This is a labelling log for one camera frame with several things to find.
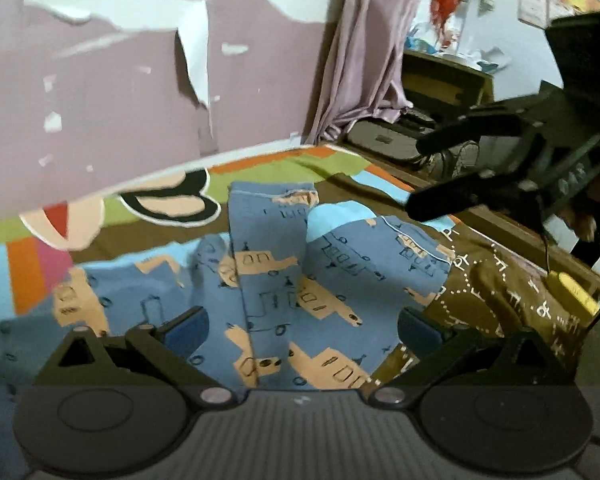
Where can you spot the purple curtain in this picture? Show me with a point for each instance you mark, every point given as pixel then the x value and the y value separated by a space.
pixel 370 45

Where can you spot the colourful printed blanket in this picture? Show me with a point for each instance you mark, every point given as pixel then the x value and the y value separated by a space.
pixel 485 280

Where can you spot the grey suitcase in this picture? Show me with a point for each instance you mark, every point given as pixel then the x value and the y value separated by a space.
pixel 385 140

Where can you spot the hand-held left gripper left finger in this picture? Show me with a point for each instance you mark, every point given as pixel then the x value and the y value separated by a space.
pixel 190 326

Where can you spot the wooden desk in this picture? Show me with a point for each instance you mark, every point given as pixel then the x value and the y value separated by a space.
pixel 445 80

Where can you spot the person's right hand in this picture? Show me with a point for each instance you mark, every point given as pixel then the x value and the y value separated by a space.
pixel 587 215

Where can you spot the blue printed pants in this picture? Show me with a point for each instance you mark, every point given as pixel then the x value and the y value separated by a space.
pixel 275 280

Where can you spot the white and blue plastic bags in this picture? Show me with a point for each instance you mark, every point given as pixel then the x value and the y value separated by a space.
pixel 480 57

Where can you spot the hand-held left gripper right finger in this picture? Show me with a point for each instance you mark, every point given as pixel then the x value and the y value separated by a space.
pixel 416 331

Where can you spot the yellow object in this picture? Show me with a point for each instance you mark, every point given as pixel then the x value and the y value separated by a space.
pixel 575 287

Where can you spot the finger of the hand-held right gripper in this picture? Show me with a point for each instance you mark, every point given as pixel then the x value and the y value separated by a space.
pixel 460 194
pixel 470 127

